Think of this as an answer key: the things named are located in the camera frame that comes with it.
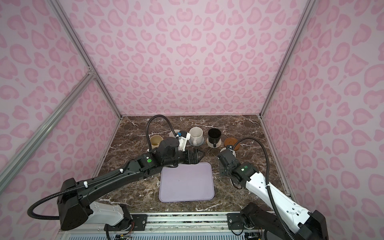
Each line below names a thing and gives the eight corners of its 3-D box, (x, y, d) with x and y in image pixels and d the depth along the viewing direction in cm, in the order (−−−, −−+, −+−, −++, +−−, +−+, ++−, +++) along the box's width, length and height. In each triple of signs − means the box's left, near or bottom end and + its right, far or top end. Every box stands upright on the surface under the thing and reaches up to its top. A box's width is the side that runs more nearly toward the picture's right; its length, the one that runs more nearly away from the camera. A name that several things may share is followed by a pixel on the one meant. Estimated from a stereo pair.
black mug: (208, 150, 101) (209, 141, 93) (207, 137, 108) (208, 128, 100) (220, 150, 101) (222, 141, 93) (219, 137, 108) (220, 128, 100)
